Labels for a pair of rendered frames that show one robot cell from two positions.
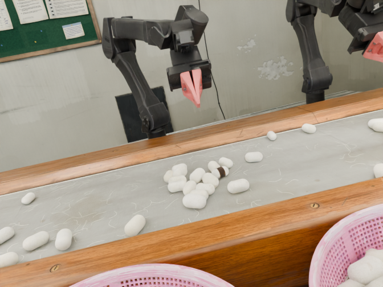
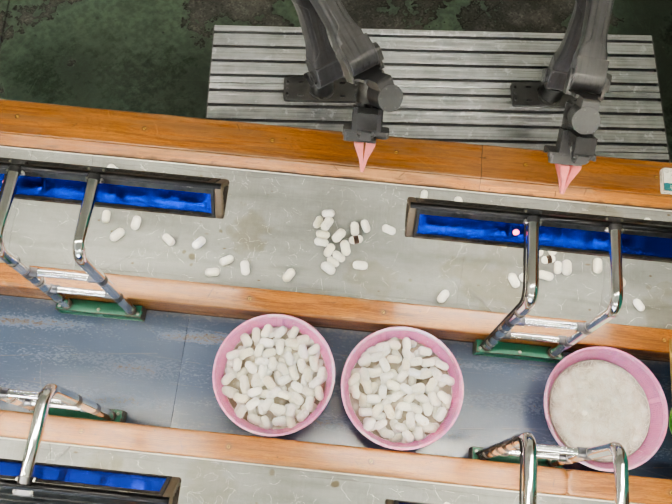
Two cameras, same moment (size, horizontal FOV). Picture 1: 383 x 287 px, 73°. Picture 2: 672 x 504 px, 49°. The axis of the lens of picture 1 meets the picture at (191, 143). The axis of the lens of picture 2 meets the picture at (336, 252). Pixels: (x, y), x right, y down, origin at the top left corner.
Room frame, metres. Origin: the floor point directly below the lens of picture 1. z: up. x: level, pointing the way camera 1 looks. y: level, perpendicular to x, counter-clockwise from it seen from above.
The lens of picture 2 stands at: (-0.18, -0.06, 2.38)
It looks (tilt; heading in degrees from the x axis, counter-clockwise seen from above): 71 degrees down; 7
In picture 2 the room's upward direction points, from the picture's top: 2 degrees clockwise
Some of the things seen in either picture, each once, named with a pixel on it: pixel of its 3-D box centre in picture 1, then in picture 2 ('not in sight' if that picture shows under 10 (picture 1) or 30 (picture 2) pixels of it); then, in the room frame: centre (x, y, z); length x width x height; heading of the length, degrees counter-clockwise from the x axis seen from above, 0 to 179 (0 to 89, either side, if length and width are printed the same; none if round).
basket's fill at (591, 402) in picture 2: not in sight; (596, 410); (0.12, -0.63, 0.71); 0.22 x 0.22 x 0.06
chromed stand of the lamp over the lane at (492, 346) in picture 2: not in sight; (542, 293); (0.31, -0.44, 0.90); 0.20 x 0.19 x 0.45; 93
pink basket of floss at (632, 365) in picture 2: not in sight; (598, 410); (0.12, -0.63, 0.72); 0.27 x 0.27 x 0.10
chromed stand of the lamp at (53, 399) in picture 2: not in sight; (37, 442); (-0.14, 0.51, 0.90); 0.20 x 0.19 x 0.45; 93
